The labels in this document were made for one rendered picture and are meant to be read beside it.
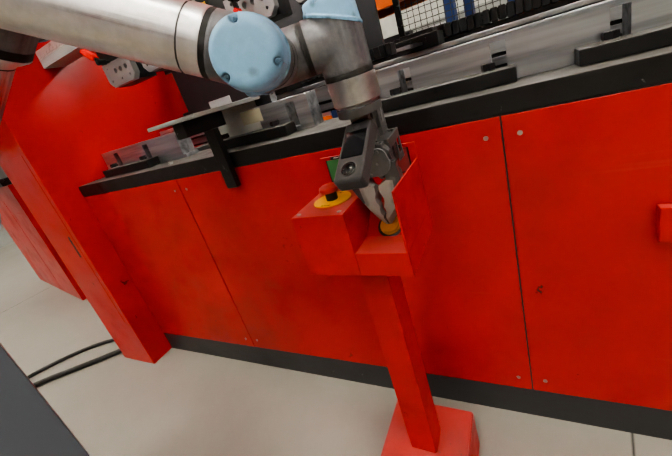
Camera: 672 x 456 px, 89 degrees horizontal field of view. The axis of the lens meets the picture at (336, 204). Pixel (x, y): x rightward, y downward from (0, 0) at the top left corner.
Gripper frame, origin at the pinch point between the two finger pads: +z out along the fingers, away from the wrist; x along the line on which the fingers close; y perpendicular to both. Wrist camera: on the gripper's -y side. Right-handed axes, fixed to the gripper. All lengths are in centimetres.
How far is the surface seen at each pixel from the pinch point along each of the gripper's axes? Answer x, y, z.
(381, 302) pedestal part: 5.0, -2.7, 17.1
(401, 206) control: -4.9, -4.2, -4.7
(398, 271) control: -2.4, -6.8, 5.9
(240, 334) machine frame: 84, 17, 59
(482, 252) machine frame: -11.4, 20.2, 22.7
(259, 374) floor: 78, 11, 74
